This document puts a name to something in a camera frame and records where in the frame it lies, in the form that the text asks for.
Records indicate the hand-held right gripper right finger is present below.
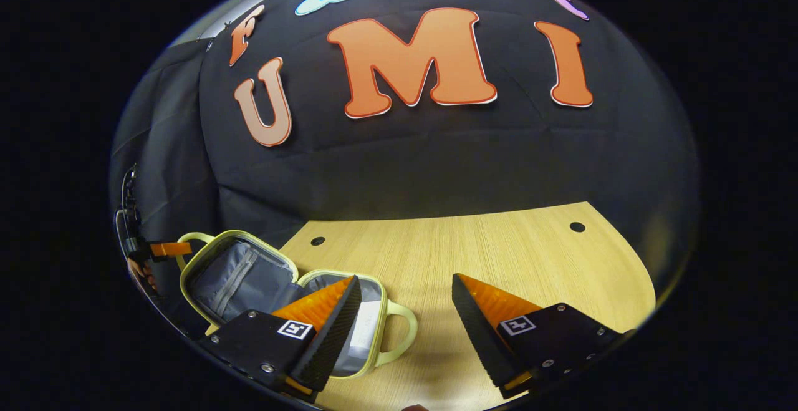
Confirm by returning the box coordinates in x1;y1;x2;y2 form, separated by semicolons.
451;273;635;400

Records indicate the black backdrop cloth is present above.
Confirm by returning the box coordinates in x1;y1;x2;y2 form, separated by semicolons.
109;0;702;312

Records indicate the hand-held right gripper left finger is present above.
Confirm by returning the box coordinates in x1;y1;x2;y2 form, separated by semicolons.
198;275;363;400

